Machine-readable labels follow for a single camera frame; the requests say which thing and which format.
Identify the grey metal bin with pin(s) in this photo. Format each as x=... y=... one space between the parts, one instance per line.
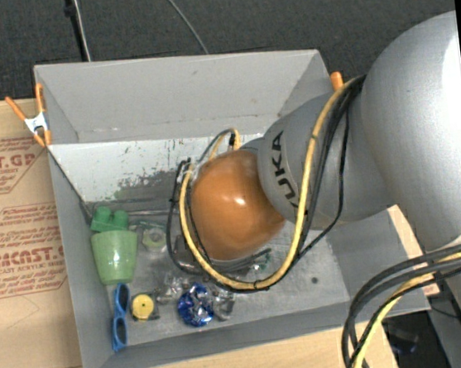
x=169 y=90

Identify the pale green tape roll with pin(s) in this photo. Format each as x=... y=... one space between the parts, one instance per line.
x=153 y=239

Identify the blue shiny crumpled foil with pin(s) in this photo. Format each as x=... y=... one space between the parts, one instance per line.
x=194 y=305

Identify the green toy block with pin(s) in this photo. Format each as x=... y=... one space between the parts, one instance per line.
x=107 y=220

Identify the yellow round disc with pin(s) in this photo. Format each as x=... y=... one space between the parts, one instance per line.
x=142 y=306

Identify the clear glass thing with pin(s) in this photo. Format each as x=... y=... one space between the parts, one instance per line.
x=223 y=302
x=172 y=288

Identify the blue sunglasses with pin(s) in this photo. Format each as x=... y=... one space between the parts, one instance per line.
x=122 y=302

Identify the brown cardboard board, red print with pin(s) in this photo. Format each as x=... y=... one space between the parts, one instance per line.
x=30 y=320

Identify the light green plastic cup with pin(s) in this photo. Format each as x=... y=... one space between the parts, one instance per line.
x=115 y=255

